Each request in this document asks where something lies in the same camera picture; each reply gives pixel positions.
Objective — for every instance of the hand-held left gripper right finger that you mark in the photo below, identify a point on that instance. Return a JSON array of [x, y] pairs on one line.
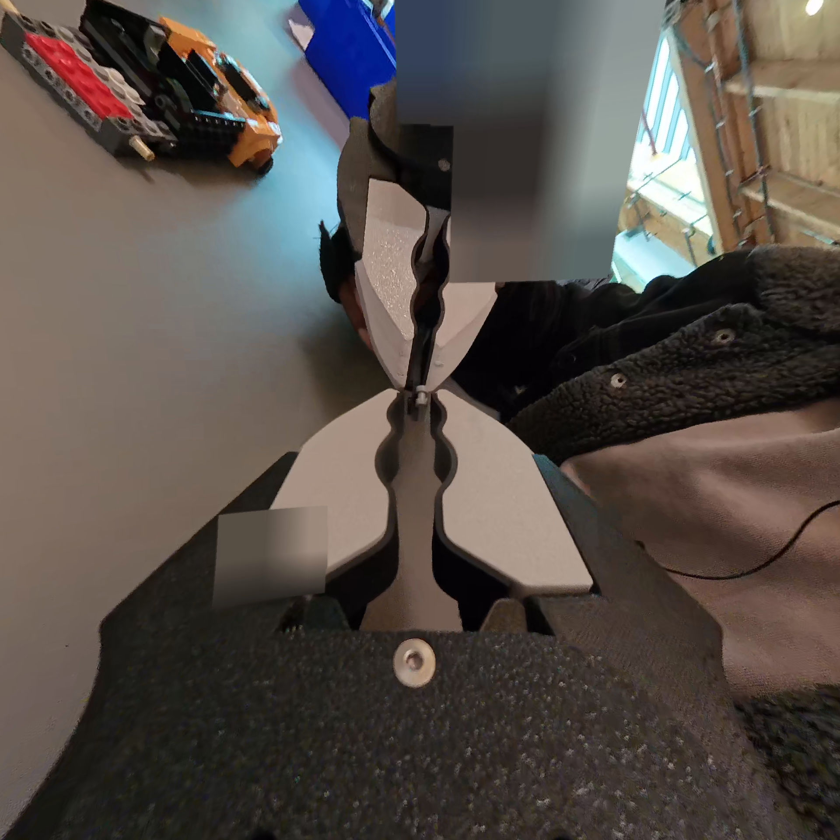
[[505, 512]]

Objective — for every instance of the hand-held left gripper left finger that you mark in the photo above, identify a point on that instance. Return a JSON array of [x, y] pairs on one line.
[[348, 485]]

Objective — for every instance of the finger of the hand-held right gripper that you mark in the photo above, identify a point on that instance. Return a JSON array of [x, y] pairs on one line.
[[387, 275], [466, 321]]

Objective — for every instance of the small lego subassembly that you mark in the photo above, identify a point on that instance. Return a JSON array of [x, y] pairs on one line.
[[421, 396]]

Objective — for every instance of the orange black lego car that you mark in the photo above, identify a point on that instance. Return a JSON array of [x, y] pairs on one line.
[[72, 65]]

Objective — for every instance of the person's right hand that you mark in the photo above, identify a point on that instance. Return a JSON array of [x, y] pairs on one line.
[[356, 315]]

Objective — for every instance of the blue plastic storage bin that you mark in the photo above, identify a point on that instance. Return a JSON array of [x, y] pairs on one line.
[[348, 46]]

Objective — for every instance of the white paper scrap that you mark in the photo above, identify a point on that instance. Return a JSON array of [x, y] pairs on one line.
[[300, 34]]

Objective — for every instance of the beige sweatshirt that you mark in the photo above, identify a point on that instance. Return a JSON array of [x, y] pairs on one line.
[[722, 492]]

